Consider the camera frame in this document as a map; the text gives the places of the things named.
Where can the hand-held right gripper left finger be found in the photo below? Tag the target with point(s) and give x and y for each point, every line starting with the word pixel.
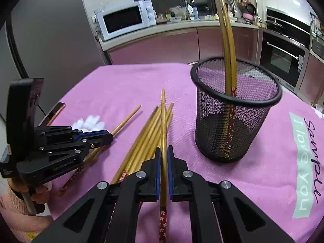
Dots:
pixel 158 174

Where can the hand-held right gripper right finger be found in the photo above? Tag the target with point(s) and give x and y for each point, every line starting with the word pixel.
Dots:
pixel 170 174

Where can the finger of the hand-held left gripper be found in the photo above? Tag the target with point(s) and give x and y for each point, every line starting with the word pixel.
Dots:
pixel 88 148
pixel 91 134

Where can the bunch of wooden chopsticks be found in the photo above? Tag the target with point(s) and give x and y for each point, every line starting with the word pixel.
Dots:
pixel 146 136

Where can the black mesh utensil holder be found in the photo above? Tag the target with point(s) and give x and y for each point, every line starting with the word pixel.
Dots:
pixel 215 121

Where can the person's left forearm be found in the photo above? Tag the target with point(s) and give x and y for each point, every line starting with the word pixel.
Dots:
pixel 15 215

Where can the person's left hand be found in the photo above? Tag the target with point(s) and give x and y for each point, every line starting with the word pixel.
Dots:
pixel 38 193

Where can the pink printed towel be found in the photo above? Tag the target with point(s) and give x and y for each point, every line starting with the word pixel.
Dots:
pixel 126 86

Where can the grey refrigerator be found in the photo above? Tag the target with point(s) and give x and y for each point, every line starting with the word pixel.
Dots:
pixel 50 43

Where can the pink kitchen cabinet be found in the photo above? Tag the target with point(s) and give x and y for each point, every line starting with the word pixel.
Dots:
pixel 151 48

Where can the white microwave oven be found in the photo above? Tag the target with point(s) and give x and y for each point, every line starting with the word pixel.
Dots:
pixel 121 20

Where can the clear plastic bag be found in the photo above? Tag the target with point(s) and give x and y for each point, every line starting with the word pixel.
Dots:
pixel 177 11

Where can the white plastic bottle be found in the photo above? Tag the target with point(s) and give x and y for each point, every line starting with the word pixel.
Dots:
pixel 189 12

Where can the black built-in oven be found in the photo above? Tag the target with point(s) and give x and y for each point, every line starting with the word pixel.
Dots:
pixel 278 58

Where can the metal kitchen faucet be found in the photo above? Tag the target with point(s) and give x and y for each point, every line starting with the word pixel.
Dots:
pixel 186 7

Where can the blue plastic bottle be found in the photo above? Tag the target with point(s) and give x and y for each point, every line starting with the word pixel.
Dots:
pixel 195 12

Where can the pink bowl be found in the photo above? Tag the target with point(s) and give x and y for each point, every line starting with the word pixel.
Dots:
pixel 248 16

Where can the wok with glass lid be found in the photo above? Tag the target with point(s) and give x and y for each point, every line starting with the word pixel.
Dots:
pixel 274 24

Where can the black frying pan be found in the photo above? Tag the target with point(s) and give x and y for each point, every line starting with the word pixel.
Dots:
pixel 251 8

